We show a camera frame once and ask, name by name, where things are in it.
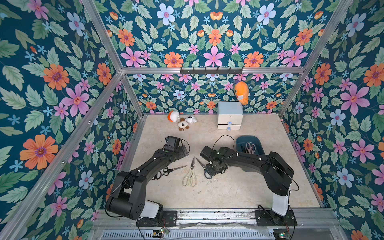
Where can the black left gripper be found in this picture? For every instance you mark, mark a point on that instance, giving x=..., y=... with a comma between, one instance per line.
x=181, y=153

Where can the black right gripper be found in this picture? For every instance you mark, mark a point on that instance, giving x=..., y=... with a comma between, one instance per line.
x=208, y=160

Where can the blue handled scissors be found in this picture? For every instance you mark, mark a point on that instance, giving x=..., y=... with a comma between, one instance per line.
x=206, y=172

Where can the pink kitchen scissors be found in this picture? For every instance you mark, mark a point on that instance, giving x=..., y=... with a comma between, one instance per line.
x=250, y=148

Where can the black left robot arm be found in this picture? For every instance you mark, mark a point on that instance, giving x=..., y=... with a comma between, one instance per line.
x=128, y=195

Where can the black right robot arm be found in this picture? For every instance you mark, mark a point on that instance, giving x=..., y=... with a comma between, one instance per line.
x=277, y=174

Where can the black scissors pointing right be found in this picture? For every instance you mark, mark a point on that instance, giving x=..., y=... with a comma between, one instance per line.
x=166, y=172

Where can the cream kitchen scissors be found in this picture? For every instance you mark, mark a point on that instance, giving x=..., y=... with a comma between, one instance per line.
x=190, y=178

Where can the teal plastic storage box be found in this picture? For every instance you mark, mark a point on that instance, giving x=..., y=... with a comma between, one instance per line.
x=241, y=144

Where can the white brown plush dog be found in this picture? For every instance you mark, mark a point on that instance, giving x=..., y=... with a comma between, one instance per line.
x=184, y=123

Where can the white mini drawer cabinet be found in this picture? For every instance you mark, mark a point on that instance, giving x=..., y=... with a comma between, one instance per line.
x=230, y=112

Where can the orange plush toy hanging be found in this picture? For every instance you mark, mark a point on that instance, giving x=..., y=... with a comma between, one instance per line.
x=242, y=93

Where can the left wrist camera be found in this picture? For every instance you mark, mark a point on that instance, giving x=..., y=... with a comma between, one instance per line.
x=172, y=143

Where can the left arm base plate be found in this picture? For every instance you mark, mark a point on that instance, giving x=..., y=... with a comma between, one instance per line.
x=162, y=219

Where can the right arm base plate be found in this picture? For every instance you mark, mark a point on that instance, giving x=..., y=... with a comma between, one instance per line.
x=268, y=218

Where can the black hook rail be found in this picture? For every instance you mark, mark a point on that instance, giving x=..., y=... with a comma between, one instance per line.
x=210, y=70

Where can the metal front rail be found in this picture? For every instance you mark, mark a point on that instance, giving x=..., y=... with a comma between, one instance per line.
x=223, y=224

